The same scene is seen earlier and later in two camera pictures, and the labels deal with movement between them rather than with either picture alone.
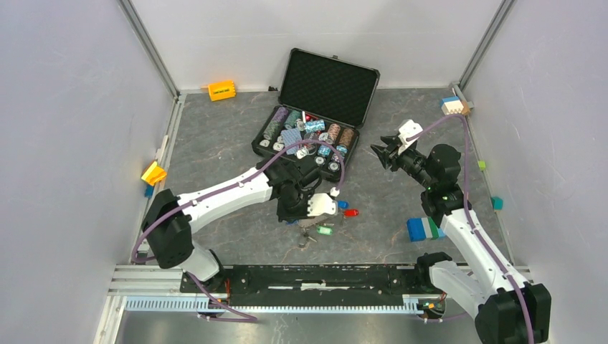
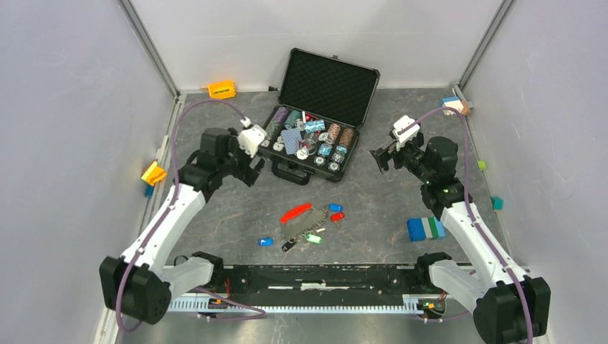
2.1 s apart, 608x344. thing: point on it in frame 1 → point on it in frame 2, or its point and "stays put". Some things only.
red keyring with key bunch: (348, 213) → (304, 220)
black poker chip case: (323, 103) stays put
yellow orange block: (153, 174) stays put
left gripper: (284, 216) → (247, 173)
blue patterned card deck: (291, 136) stays put
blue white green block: (421, 228) stays put
